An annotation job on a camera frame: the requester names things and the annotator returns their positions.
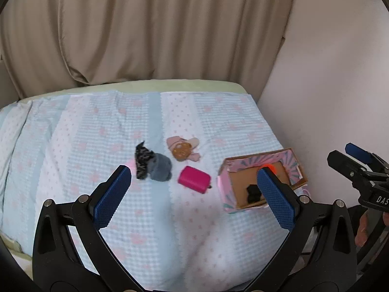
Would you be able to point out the grey sock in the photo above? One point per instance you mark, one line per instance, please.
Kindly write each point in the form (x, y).
(160, 167)

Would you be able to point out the pink cardboard box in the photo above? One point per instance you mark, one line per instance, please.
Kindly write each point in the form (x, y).
(258, 182)

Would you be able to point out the pink rag doll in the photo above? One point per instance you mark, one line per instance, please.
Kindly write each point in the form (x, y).
(182, 150)

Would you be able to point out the black soft item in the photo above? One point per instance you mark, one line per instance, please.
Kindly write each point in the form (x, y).
(254, 194)

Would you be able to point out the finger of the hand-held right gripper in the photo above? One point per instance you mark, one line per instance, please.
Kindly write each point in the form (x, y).
(345, 164)
(358, 152)

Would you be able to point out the blue pink checked blanket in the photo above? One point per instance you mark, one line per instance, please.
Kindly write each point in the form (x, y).
(152, 219)

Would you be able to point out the black patterned cloth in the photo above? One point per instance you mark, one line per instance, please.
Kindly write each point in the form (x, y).
(142, 159)

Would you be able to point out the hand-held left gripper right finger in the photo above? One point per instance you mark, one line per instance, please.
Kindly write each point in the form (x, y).
(276, 199)

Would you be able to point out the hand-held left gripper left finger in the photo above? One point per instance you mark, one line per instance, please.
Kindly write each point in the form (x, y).
(111, 196)

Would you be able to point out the beige curtain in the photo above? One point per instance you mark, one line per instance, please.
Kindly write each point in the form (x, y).
(146, 27)

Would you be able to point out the person's right hand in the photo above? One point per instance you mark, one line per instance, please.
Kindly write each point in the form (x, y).
(363, 228)

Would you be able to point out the green mattress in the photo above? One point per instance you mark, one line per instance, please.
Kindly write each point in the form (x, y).
(182, 84)

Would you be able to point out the magenta pouch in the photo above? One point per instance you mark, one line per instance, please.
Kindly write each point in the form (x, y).
(194, 181)

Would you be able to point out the orange soft toy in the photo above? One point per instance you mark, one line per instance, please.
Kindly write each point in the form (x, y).
(270, 167)

